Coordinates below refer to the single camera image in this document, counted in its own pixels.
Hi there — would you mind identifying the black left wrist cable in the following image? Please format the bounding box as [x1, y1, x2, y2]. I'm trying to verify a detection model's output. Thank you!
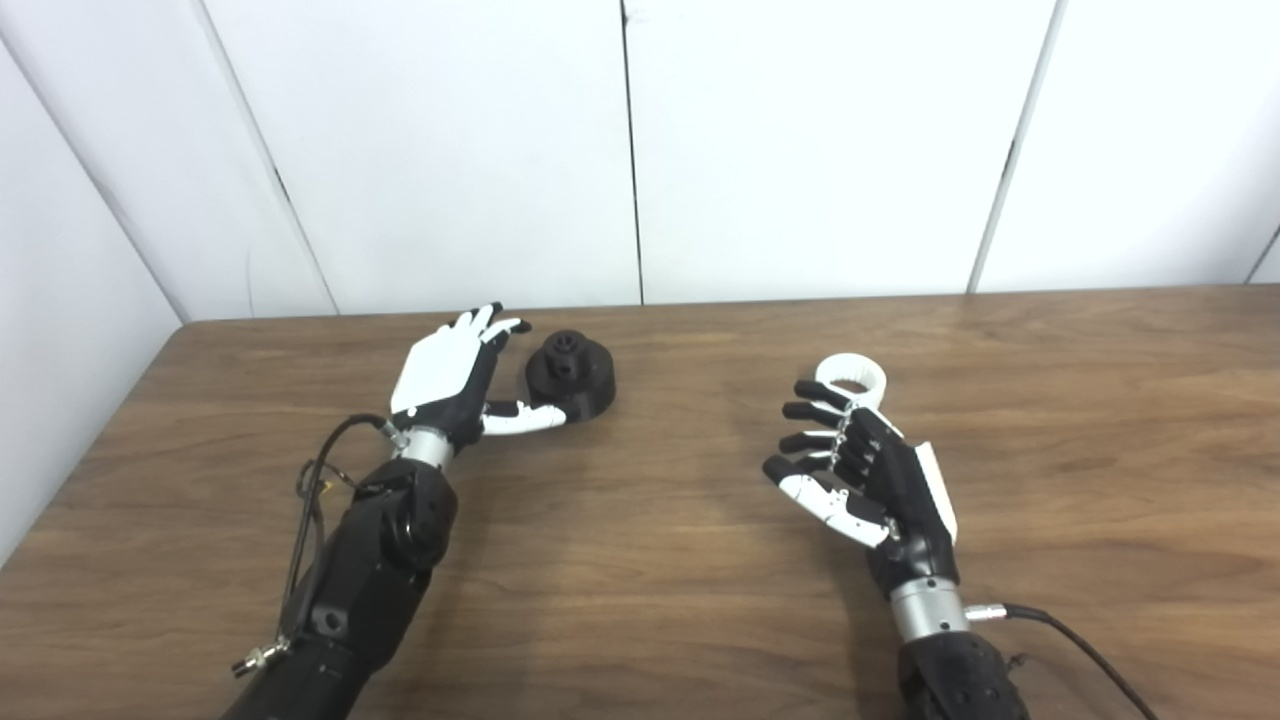
[231, 413, 412, 680]

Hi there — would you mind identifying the round black part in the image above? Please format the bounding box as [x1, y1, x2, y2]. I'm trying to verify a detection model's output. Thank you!
[525, 330, 618, 420]

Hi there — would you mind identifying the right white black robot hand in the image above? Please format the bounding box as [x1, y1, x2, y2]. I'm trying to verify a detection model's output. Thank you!
[762, 379, 961, 595]

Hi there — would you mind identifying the white toothed ring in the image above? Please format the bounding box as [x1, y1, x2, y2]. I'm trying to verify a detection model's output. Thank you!
[814, 355, 888, 412]

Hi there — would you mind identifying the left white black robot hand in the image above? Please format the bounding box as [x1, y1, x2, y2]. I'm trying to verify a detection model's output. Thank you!
[389, 303, 569, 453]

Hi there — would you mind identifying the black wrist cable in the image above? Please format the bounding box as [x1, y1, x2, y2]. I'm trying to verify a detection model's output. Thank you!
[964, 602, 1162, 720]
[231, 413, 412, 680]

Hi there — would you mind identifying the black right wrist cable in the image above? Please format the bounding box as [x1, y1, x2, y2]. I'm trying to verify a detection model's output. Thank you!
[964, 602, 1162, 720]

